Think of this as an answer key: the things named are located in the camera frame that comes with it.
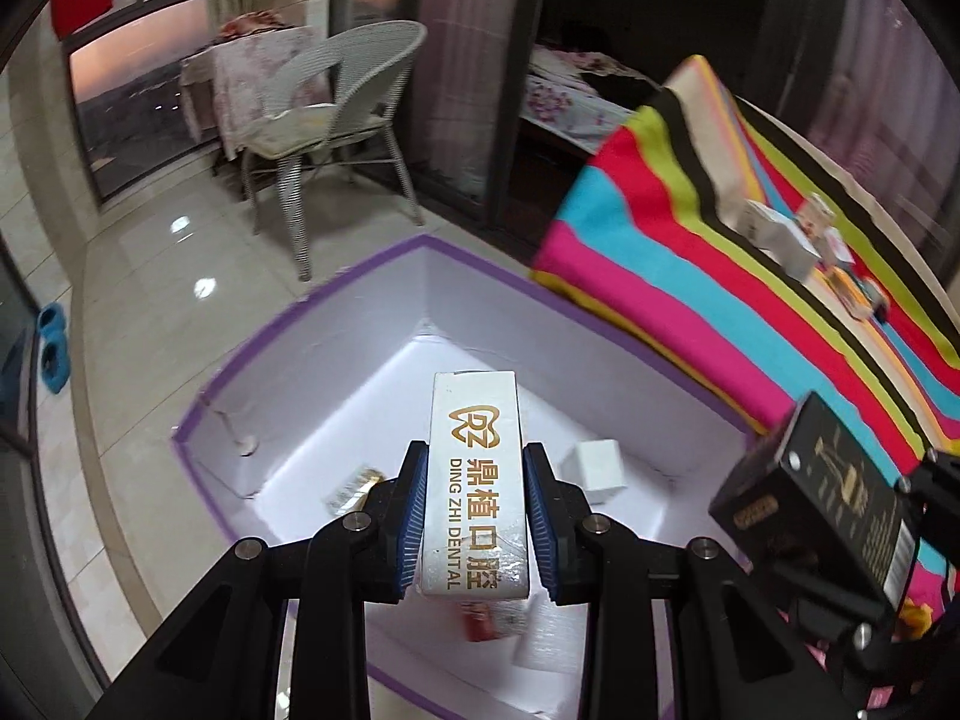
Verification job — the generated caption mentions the striped colourful tablecloth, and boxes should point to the striped colourful tablecloth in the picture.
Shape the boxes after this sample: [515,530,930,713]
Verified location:
[529,54,960,616]

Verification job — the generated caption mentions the white box with gold print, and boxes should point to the white box with gold print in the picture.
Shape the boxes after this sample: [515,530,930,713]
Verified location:
[420,369,535,602]

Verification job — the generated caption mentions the orange and white box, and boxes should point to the orange and white box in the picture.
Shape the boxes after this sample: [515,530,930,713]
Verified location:
[825,270,877,322]

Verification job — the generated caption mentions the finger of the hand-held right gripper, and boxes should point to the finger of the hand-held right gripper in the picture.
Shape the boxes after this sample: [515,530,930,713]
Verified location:
[896,448,960,515]
[754,551,908,661]

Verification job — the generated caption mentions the red box with white print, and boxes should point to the red box with white print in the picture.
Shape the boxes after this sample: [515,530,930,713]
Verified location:
[461,600,530,644]

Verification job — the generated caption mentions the bed with floral sheet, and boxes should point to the bed with floral sheet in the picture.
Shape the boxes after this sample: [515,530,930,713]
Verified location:
[520,45,661,166]

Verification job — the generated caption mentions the dark green box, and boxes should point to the dark green box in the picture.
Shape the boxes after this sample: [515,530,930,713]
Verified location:
[862,281,895,325]

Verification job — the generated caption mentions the small gold and white box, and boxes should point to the small gold and white box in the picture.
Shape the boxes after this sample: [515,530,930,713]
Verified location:
[322,465,387,517]

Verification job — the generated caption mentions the white wicker chair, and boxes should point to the white wicker chair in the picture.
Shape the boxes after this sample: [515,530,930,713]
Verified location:
[238,19,428,283]

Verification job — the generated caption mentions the pink sheer curtain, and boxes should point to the pink sheer curtain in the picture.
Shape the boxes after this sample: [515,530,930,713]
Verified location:
[810,0,960,256]
[420,0,556,192]

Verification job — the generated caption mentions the black box with gold print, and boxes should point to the black box with gold print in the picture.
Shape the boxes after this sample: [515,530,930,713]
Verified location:
[708,390,922,610]

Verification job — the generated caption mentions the table with floral cloth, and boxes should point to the table with floral cloth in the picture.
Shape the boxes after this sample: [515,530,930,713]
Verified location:
[178,11,335,162]

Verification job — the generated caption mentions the blue slipper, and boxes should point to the blue slipper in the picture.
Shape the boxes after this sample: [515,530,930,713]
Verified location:
[39,341,72,392]
[36,304,70,346]

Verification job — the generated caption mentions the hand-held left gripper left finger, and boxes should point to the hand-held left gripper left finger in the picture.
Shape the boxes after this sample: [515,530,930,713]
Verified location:
[86,439,432,720]

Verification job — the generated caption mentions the plain white cube box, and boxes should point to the plain white cube box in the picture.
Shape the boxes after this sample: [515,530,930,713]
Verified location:
[561,438,629,505]

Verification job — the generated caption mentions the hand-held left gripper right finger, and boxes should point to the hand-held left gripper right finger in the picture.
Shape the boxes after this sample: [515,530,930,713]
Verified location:
[521,441,875,720]

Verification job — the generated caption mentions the white carton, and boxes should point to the white carton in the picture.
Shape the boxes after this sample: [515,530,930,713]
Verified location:
[737,199,820,280]

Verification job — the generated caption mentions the white storage box purple trim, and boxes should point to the white storage box purple trim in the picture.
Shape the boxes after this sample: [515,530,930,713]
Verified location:
[171,234,758,720]

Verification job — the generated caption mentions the white box with barcode label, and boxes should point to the white box with barcode label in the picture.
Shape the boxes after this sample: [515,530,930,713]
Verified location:
[796,193,839,241]

